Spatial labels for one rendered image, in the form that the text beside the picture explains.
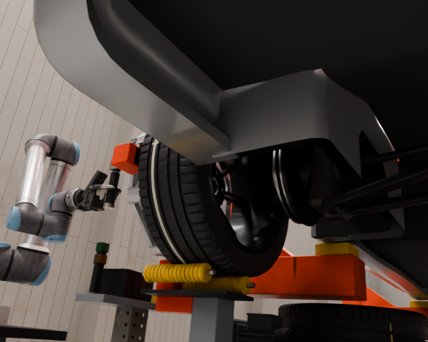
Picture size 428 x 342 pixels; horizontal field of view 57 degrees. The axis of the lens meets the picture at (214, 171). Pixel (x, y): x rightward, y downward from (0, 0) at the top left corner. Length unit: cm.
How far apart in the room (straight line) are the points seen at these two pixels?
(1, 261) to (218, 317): 114
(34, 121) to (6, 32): 96
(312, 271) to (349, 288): 16
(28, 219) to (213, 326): 85
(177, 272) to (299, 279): 63
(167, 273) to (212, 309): 18
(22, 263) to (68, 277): 274
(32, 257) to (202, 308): 103
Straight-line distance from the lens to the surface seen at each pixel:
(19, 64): 485
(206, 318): 131
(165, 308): 142
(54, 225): 174
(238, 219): 165
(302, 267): 173
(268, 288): 178
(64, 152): 217
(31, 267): 210
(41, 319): 467
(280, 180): 122
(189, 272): 125
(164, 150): 121
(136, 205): 136
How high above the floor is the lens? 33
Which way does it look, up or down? 23 degrees up
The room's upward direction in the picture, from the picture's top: 5 degrees clockwise
